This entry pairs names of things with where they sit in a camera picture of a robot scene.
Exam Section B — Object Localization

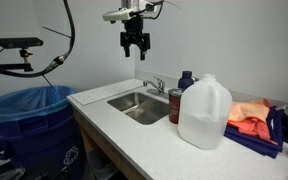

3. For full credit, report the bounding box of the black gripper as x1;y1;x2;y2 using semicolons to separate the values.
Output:
119;15;151;62

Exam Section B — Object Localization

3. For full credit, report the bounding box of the navy blue water bottle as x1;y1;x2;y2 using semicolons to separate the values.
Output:
177;70;195;92

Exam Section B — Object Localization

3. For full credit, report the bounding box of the stainless steel sink basin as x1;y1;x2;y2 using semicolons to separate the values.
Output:
106;91;171;126

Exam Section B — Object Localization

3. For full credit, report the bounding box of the brown amber jar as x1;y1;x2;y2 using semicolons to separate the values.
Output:
167;87;185;125

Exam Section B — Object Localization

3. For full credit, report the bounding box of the translucent plastic gallon jug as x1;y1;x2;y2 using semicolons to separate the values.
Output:
177;73;234;151

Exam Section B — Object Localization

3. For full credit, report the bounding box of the counter base cabinet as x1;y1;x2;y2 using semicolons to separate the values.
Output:
71;105;152;180

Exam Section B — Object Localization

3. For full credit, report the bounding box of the blue plastic bin liner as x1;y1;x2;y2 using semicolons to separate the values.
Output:
0;85;78;125

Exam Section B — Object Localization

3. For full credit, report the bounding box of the white bag under counter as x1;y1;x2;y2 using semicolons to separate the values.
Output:
85;148;120;180

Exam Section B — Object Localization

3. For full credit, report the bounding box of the orange cloth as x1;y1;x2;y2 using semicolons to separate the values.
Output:
226;98;279;146

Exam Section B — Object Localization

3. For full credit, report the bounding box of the blue recycling bin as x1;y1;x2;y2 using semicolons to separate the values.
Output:
0;99;86;180

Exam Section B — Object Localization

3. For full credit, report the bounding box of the navy blue cloth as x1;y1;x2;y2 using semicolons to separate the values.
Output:
223;105;286;160

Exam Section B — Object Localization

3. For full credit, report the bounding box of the clear plastic bag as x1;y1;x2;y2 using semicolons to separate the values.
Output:
0;167;27;180

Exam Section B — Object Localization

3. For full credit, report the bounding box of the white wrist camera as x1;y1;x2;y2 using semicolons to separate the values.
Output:
102;7;142;24

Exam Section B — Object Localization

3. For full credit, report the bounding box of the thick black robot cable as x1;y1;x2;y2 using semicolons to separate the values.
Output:
0;0;77;79

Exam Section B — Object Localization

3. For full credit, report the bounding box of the black stereo camera on arm mount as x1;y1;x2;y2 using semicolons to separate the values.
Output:
0;36;45;50

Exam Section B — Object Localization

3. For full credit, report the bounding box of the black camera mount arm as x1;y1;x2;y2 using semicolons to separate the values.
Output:
0;48;35;73

